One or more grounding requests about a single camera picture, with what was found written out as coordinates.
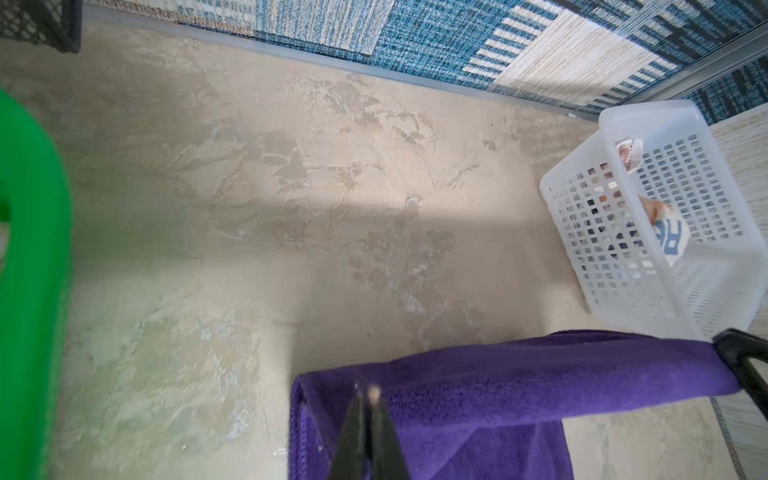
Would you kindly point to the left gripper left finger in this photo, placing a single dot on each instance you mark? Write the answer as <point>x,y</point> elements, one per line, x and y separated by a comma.
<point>350,458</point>

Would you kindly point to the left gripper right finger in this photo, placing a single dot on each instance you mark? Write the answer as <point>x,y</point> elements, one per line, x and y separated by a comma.
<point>387,459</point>

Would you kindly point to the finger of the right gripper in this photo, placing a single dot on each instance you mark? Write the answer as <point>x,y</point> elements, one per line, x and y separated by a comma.
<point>737,349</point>

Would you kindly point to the purple towel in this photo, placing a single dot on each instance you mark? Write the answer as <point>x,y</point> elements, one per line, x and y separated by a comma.
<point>496,411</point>

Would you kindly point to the white printed towel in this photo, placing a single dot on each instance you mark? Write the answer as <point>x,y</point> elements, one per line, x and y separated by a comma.
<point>668,223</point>

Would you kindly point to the white plastic basket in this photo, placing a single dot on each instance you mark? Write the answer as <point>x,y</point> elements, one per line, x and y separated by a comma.
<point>721,278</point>

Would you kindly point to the green plastic basket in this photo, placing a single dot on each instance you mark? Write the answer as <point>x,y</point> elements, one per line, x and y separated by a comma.
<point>37,207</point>

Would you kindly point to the black wire shelf rack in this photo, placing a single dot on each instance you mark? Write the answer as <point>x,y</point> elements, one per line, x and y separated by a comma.
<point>54,23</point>

